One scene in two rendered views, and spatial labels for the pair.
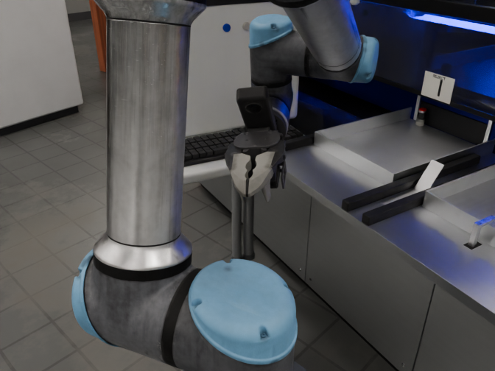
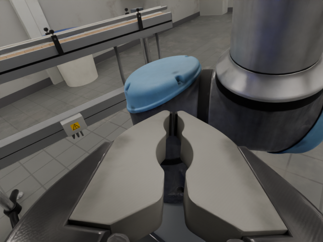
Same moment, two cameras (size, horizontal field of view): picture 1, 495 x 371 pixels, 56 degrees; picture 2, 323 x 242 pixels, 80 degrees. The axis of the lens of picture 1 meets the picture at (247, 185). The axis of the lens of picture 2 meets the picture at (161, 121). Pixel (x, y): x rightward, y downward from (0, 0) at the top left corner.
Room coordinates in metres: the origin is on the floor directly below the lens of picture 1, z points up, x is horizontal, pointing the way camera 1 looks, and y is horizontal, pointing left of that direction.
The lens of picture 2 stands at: (0.65, -0.01, 1.12)
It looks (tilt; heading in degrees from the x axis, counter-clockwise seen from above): 36 degrees down; 179
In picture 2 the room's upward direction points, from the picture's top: 10 degrees counter-clockwise
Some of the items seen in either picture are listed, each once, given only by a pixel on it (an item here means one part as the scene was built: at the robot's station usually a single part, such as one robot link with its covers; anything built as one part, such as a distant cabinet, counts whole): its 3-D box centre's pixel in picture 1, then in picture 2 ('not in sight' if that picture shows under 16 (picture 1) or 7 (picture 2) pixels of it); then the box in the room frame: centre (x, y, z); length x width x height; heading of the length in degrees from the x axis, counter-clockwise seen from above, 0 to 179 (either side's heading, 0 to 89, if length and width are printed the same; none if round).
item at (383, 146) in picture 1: (402, 141); not in sight; (1.04, -0.38, 0.90); 0.34 x 0.26 x 0.04; 121
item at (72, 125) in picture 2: not in sight; (74, 124); (-0.32, -0.51, 0.50); 0.12 x 0.05 x 0.09; 121
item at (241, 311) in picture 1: (238, 329); (168, 104); (0.38, 0.01, 0.96); 0.13 x 0.12 x 0.14; 67
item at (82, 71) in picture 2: not in sight; (73, 57); (-2.35, -1.09, 0.35); 0.60 x 0.58 x 0.71; 136
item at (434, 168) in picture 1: (412, 183); not in sight; (0.81, -0.33, 0.91); 0.14 x 0.03 x 0.06; 122
